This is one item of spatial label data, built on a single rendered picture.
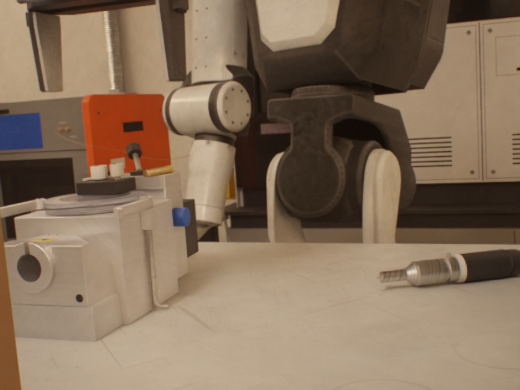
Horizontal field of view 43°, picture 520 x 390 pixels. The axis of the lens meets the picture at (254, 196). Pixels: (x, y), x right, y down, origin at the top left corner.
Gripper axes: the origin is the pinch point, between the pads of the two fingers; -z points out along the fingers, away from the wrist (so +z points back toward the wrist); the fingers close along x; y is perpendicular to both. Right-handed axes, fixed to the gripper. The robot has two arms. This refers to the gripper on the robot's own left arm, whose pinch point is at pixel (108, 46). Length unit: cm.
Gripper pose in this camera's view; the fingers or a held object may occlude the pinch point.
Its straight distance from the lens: 53.2
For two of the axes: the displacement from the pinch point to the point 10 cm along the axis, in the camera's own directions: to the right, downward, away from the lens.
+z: -0.7, -9.9, -1.3
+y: -3.0, 1.4, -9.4
